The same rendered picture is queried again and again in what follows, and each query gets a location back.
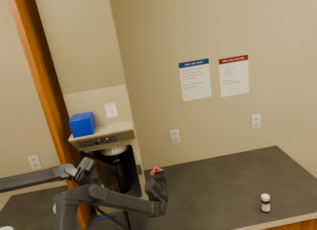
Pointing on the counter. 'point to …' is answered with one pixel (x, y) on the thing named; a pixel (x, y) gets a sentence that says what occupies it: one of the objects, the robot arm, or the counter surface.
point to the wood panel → (46, 83)
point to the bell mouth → (114, 150)
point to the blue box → (82, 124)
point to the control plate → (97, 141)
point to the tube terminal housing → (94, 96)
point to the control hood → (110, 130)
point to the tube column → (81, 39)
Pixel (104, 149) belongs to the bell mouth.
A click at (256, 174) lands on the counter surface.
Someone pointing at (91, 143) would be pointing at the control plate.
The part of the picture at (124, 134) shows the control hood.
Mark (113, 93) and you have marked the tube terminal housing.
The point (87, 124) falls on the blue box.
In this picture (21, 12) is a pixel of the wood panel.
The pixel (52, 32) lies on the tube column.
